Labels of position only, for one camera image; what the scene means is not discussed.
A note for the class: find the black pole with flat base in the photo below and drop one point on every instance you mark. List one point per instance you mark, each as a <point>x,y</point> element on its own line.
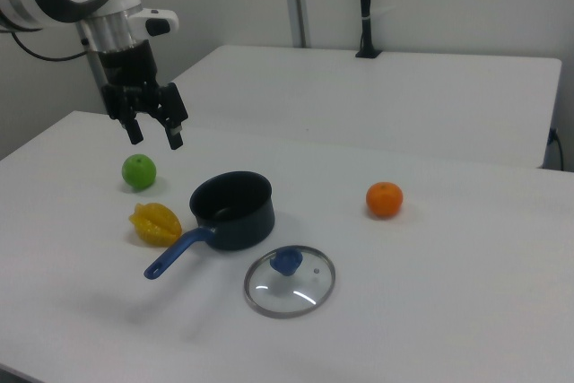
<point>367,6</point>

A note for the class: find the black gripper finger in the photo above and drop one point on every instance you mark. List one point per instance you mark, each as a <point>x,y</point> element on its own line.
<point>134,132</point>
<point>172,109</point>

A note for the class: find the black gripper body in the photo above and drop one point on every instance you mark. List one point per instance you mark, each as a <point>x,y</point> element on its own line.
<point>127,67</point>

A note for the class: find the green apple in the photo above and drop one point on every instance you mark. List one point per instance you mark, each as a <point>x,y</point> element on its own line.
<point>139,171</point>

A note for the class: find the yellow starfruit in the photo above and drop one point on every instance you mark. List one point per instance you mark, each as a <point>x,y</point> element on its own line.
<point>154,224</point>

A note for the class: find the glass lid with blue knob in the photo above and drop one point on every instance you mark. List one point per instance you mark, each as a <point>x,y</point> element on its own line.
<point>291,286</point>

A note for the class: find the orange mandarin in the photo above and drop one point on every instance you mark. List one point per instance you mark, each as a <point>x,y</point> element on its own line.
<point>384,199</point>

